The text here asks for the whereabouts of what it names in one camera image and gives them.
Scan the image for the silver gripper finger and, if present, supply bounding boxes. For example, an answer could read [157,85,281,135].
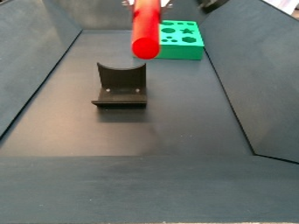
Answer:
[121,0,134,11]
[160,0,172,10]

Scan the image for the red cylinder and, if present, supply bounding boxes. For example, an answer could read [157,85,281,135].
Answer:
[130,0,160,60]

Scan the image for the green foam shape board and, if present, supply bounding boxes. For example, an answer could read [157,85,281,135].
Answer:
[156,20,204,60]

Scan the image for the black curved cradle block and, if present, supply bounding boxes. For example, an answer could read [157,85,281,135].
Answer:
[90,63,146,107]

